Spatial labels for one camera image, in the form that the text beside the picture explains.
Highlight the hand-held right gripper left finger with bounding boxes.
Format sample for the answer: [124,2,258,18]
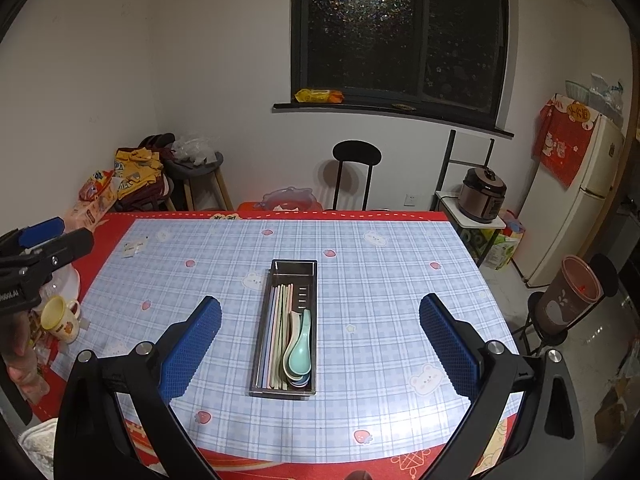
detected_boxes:
[54,296,223,480]

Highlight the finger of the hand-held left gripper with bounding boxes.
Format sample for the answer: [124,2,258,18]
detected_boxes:
[16,217,66,250]
[20,228,95,276]

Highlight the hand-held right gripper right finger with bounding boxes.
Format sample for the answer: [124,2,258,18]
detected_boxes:
[419,294,586,480]

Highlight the green spoon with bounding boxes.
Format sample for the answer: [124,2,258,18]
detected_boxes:
[283,309,314,374]

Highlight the metal utensil tray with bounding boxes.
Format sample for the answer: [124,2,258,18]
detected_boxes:
[249,259,319,400]

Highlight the person's left forearm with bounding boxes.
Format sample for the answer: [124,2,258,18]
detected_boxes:
[17,417,57,480]

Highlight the person's left hand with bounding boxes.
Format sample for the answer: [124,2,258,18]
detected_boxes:
[0,310,40,402]

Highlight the clear lidded plastic bowl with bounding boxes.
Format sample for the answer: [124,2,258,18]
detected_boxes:
[44,264,81,312]

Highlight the pink snack packet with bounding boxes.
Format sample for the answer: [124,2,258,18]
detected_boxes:
[70,200,109,234]

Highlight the yellow printed cup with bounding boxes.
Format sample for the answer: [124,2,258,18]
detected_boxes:
[40,295,81,344]

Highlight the orange snack bag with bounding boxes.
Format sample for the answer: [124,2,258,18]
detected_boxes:
[79,170,119,204]

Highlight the blue plaid table mat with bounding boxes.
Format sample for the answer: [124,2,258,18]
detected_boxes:
[52,217,518,466]

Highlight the maroon clothing pile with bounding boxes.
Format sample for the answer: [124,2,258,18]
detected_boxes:
[115,132,177,212]

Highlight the green white bag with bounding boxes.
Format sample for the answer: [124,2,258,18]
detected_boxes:
[480,232,521,271]

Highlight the yellow printed clothing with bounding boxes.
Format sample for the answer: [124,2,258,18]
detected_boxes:
[114,147,164,196]

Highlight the brown waste bin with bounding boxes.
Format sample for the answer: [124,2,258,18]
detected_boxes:
[537,255,601,336]

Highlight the brown rice cooker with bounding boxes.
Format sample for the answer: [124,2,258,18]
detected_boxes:
[459,165,509,225]

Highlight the red tablecloth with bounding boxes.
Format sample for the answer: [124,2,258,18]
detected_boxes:
[20,210,522,480]

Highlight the grey seat stool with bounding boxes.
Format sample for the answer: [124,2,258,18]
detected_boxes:
[164,152,236,212]

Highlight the black stool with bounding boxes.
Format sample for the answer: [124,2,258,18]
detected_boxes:
[510,252,621,357]

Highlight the cardboard box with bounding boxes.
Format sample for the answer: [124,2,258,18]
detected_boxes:
[595,375,640,446]

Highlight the cream fridge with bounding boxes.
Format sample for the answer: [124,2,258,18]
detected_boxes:
[520,110,627,289]

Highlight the black metal rack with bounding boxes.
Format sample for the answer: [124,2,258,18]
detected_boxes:
[433,130,507,267]

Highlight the black chair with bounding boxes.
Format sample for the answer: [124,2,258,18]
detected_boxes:
[331,140,384,211]

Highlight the red printed cloth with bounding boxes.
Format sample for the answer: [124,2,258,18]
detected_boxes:
[531,94,601,189]

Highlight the dark windowsill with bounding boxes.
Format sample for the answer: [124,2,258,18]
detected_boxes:
[272,101,515,140]

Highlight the yellow packet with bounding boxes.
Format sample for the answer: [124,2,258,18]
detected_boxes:
[294,88,345,105]

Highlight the plastic bags on fridge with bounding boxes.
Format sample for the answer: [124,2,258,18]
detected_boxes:
[565,72,626,126]

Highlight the dark window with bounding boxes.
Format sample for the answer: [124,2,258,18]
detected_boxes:
[290,0,511,131]

